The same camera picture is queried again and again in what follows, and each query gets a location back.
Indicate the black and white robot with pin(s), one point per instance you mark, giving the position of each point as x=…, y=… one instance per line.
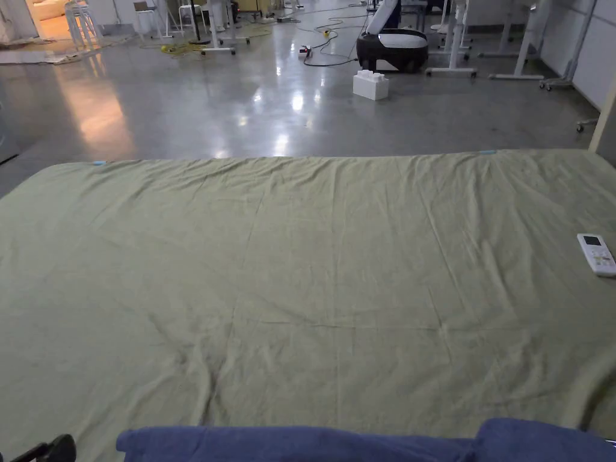
x=392, y=45

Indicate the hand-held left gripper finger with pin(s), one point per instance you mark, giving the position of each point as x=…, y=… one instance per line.
x=57, y=447

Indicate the bed with pale green sheet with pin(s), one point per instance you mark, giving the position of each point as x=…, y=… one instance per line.
x=308, y=288

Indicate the white desk on wheels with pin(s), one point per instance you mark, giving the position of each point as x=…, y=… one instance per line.
x=522, y=48
x=219, y=29
x=452, y=43

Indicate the dark blue garment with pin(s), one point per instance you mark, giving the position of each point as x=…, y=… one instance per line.
x=337, y=445

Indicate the white foam block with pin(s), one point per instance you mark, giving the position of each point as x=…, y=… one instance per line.
x=370, y=85

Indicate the white remote control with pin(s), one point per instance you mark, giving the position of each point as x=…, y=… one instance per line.
x=597, y=254

